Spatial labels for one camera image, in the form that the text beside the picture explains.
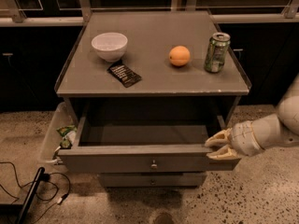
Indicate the black bar on floor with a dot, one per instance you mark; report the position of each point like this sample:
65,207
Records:
30,196

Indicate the green soda can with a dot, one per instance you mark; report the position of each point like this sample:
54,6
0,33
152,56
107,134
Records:
216,52

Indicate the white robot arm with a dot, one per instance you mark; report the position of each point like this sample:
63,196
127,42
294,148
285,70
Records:
280,129

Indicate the metal railing frame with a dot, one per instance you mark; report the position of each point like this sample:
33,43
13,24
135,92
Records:
222,11

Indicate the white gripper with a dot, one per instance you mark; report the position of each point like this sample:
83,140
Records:
244,137

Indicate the grey drawer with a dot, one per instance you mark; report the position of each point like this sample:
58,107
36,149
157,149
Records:
130,146
152,180

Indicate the orange fruit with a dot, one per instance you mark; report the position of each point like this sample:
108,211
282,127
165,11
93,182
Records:
179,56

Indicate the clear plastic bin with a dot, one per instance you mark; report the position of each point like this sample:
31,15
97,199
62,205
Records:
49,152

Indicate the white ceramic bowl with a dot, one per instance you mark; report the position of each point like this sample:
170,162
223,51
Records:
110,46

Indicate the grey bottom drawer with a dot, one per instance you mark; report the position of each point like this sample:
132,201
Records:
152,180

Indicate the green snack bag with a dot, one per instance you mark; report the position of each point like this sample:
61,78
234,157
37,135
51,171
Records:
68,134

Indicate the black snack packet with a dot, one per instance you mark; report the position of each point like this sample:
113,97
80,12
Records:
126,76

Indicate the grey drawer cabinet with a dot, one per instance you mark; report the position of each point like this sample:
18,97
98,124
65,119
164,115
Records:
186,94

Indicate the grey top drawer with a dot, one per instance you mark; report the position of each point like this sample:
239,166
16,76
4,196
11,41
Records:
130,146

